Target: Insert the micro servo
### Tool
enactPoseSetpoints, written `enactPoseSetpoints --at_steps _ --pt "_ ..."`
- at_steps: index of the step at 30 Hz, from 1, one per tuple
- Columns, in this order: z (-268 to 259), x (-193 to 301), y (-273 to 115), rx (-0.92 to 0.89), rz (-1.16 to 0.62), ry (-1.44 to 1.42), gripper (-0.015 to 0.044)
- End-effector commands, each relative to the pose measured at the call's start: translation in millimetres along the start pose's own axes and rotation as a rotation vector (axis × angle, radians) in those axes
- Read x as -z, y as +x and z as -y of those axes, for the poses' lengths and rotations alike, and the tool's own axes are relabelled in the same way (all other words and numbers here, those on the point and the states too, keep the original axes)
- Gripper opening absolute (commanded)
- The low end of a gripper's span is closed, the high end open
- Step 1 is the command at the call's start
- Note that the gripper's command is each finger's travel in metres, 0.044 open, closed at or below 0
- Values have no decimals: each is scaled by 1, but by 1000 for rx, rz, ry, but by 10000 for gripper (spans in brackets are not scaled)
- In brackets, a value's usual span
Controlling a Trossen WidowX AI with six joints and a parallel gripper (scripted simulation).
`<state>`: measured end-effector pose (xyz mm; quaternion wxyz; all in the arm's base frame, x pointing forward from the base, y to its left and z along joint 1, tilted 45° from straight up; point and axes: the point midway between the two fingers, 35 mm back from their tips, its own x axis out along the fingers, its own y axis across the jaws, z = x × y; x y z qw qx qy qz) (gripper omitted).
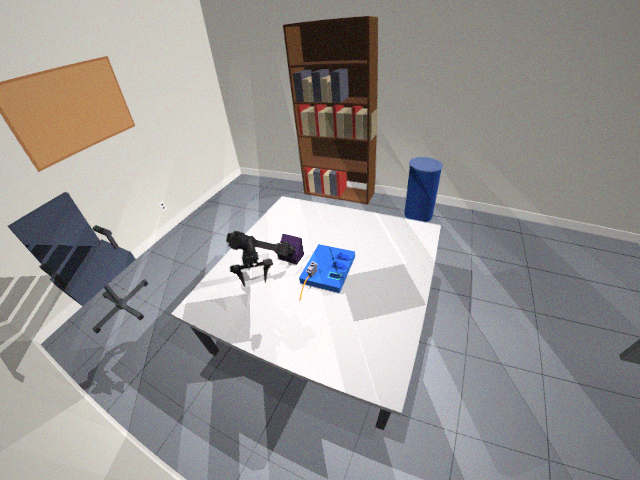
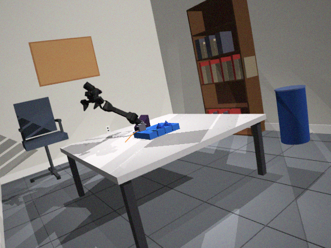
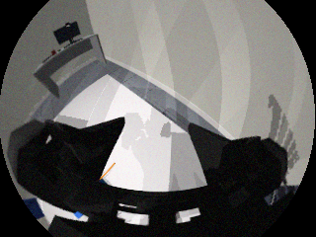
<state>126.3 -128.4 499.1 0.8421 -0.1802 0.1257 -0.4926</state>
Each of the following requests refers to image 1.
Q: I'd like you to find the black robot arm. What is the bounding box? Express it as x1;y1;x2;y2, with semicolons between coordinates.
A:
226;231;295;266

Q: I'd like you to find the blue flat plate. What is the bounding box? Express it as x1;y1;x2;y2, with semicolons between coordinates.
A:
299;244;355;293

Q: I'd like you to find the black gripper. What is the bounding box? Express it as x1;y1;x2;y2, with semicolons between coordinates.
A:
229;249;273;287

